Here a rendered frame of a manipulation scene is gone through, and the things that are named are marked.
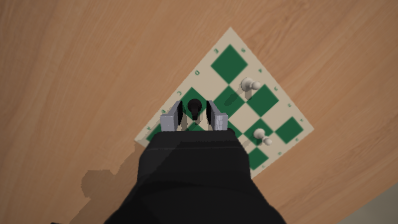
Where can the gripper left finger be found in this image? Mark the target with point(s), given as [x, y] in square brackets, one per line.
[170, 121]

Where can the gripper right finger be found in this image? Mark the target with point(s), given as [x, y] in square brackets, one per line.
[217, 120]

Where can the white pawn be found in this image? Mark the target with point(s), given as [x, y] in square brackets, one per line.
[248, 84]
[259, 133]

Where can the green and white chessboard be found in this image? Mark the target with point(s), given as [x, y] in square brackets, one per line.
[218, 77]

